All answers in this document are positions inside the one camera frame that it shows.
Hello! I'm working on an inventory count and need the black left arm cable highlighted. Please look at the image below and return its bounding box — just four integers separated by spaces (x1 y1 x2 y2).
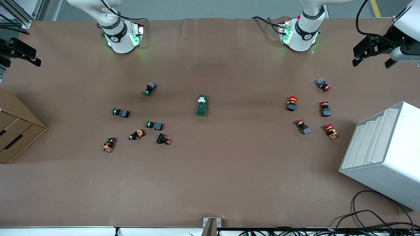
356 0 396 45

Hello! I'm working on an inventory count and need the white stepped plastic rack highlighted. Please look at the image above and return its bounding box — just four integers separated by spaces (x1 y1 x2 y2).
339 101 420 211

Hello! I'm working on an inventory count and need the white table edge rail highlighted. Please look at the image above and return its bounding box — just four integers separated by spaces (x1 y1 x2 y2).
0 226 204 236

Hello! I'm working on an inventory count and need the black base cable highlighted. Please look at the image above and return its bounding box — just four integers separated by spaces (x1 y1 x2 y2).
251 16 283 34
113 11 149 23

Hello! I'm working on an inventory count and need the black looped floor cable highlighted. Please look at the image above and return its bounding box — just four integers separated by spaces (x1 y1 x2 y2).
335 189 415 230

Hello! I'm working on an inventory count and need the brown table mat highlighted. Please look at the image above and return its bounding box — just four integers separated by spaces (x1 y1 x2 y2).
0 16 420 228

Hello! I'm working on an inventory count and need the brown cardboard box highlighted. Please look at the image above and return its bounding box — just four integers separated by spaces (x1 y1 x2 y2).
0 87 48 164

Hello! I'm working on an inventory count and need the metal edge bracket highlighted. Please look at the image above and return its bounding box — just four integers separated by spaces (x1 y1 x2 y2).
203 217 222 236

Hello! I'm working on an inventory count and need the aluminium frame profile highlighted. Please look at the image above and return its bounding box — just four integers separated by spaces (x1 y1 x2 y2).
0 0 45 30

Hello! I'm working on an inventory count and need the black cable bundle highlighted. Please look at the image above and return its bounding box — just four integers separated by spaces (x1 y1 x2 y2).
240 226 420 236

